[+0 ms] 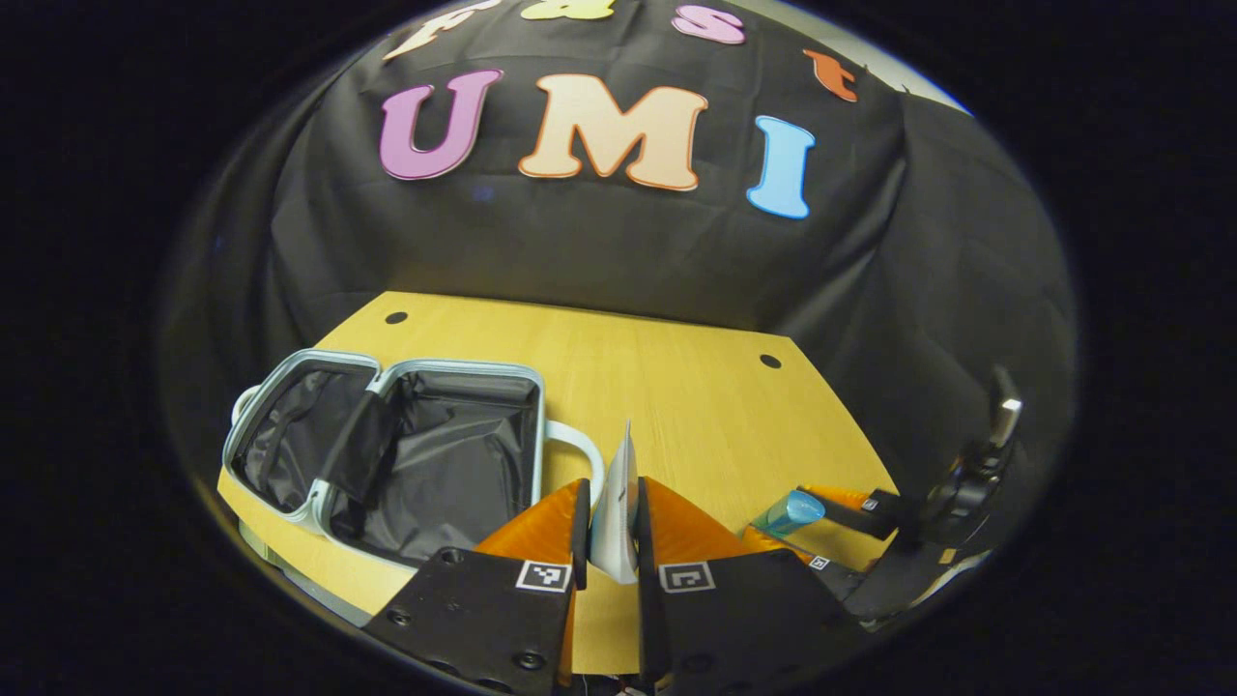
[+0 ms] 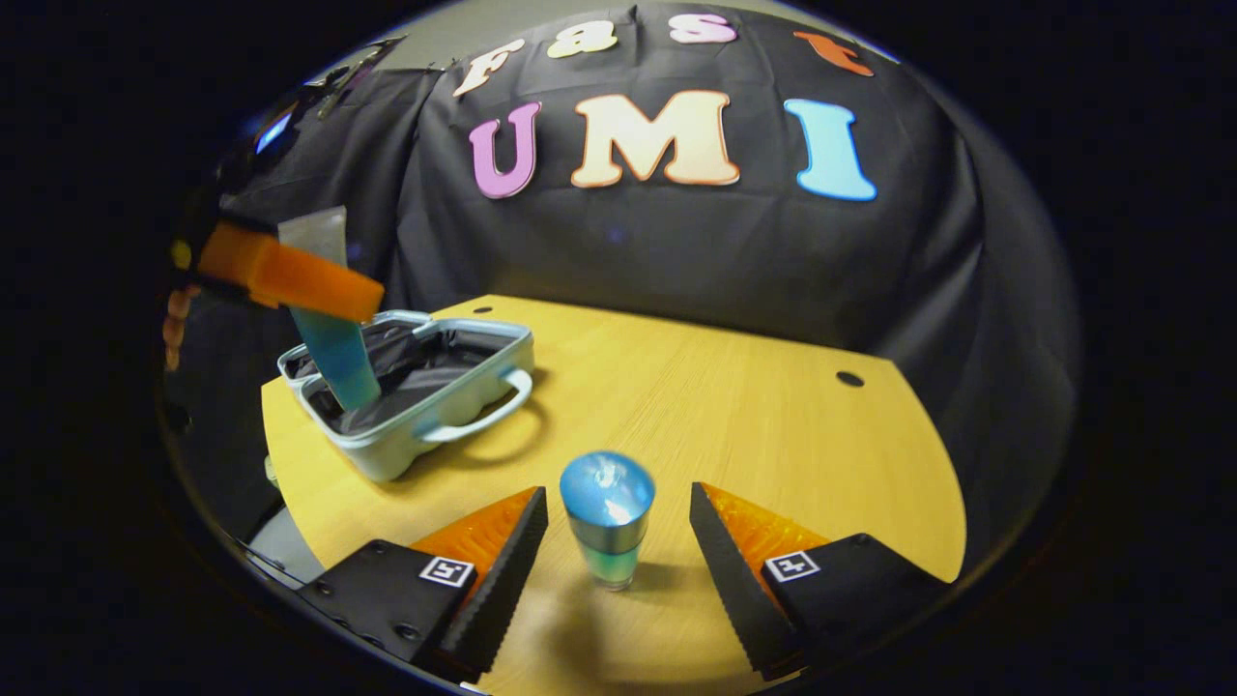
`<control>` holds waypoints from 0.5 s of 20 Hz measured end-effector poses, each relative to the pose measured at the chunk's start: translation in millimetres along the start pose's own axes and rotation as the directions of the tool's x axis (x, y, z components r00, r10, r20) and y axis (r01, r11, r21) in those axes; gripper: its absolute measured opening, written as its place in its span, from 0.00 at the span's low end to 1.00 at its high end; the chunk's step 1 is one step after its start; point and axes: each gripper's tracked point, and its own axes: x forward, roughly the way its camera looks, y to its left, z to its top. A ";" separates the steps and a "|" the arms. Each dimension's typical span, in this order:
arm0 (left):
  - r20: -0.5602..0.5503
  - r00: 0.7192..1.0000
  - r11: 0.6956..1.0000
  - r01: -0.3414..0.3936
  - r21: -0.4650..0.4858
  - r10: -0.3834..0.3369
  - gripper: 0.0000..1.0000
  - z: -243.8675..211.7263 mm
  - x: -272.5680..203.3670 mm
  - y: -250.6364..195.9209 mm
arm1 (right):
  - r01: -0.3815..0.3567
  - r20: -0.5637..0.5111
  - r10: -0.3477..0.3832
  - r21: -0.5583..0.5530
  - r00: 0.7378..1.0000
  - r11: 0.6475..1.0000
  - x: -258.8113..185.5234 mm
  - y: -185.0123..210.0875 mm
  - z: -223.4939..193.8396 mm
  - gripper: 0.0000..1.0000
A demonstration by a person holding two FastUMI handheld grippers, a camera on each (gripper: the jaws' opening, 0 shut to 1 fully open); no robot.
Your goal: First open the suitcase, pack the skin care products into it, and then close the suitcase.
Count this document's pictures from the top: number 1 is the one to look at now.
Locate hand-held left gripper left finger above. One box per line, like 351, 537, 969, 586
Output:
362, 478, 593, 696

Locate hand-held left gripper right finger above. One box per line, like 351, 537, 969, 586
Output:
633, 475, 873, 693

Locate blue skin care tube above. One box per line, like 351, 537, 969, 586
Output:
750, 488, 828, 538

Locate white skin care sachet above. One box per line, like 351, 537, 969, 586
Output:
589, 419, 642, 587

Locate light blue suitcase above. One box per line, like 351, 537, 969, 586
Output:
220, 348, 606, 573

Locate black backdrop cloth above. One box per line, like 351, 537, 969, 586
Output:
164, 0, 1079, 581

